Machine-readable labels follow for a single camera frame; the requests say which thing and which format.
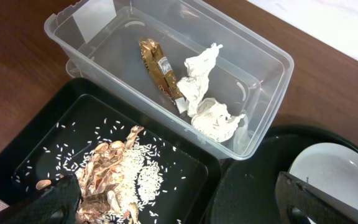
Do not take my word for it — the gold snack wrapper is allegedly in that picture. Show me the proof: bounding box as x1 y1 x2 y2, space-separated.
139 38 186 114

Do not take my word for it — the grey plate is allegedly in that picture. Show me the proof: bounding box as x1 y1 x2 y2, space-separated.
288 142 358 209

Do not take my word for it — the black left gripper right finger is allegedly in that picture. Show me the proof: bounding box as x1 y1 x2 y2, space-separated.
275 171 358 223

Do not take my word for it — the round black tray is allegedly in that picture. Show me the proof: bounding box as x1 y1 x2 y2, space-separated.
204 125 358 224

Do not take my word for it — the rectangular black tray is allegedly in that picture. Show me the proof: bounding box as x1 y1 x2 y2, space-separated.
0 78 221 223

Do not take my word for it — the clear plastic waste bin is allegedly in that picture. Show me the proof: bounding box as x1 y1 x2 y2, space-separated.
44 0 295 161

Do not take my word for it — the food scraps pile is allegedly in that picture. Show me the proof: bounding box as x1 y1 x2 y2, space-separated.
14 118 188 224

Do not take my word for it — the white tissue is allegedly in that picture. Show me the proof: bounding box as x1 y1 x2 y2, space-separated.
191 98 248 142

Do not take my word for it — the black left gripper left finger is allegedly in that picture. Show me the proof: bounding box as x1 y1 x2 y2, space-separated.
0 175 81 224

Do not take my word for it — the crumpled white paper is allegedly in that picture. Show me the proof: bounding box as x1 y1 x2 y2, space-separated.
177 43 223 118

